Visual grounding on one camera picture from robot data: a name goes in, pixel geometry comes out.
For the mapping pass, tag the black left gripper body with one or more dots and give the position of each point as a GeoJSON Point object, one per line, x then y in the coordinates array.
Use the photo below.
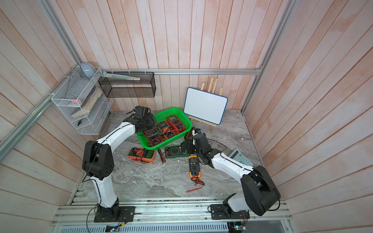
{"type": "Point", "coordinates": [148, 121]}

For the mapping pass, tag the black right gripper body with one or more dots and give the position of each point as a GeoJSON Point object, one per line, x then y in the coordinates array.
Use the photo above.
{"type": "Point", "coordinates": [193, 149]}

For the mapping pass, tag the small black multimeter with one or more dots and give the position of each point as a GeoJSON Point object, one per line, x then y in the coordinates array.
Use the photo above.
{"type": "Point", "coordinates": [189, 136]}

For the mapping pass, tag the red multimeter black face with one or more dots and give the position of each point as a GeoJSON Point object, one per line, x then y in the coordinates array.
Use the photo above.
{"type": "Point", "coordinates": [154, 139]}

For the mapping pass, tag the yellow multimeter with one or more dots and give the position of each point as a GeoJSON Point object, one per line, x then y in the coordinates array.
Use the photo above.
{"type": "Point", "coordinates": [195, 173]}

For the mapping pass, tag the green plastic basket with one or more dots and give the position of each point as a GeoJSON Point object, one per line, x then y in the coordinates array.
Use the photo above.
{"type": "Point", "coordinates": [162, 117]}

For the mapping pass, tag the green horizontal multimeter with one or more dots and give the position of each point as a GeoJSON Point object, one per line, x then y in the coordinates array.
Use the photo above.
{"type": "Point", "coordinates": [175, 152]}

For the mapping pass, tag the orange multimeter green face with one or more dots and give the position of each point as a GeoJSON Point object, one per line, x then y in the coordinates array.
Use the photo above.
{"type": "Point", "coordinates": [142, 155]}

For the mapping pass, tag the dark green multimeter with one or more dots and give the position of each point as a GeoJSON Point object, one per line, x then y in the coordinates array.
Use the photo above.
{"type": "Point", "coordinates": [151, 133]}

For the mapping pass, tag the orange black multimeter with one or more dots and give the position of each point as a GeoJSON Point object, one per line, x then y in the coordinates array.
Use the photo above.
{"type": "Point", "coordinates": [166, 130]}

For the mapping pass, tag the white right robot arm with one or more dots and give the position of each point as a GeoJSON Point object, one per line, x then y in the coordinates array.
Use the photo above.
{"type": "Point", "coordinates": [259, 193]}

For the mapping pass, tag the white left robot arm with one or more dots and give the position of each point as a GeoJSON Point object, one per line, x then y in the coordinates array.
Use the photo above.
{"type": "Point", "coordinates": [98, 162]}

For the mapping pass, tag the blue framed whiteboard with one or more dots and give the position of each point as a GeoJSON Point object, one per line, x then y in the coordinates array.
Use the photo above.
{"type": "Point", "coordinates": [205, 105]}

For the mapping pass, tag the light blue calculator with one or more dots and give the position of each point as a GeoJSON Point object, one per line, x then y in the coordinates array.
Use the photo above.
{"type": "Point", "coordinates": [239, 157]}

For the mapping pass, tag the book on shelf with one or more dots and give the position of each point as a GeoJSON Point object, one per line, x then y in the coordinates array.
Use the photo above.
{"type": "Point", "coordinates": [88, 103]}

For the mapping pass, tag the light green ruler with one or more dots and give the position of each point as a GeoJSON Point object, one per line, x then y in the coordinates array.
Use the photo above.
{"type": "Point", "coordinates": [121, 77]}

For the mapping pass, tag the wooden easel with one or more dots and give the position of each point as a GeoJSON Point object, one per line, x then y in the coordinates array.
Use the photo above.
{"type": "Point", "coordinates": [208, 119]}

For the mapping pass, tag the grey computer mouse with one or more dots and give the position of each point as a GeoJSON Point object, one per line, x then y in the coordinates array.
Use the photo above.
{"type": "Point", "coordinates": [88, 69]}

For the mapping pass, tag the black mesh wall basket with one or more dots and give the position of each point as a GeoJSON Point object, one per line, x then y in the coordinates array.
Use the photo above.
{"type": "Point", "coordinates": [116, 88]}

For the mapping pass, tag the white wire shelf rack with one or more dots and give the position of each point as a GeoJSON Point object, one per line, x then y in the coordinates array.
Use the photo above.
{"type": "Point", "coordinates": [71, 95]}

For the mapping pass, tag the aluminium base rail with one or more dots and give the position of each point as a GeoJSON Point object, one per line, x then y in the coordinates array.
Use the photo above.
{"type": "Point", "coordinates": [171, 216]}

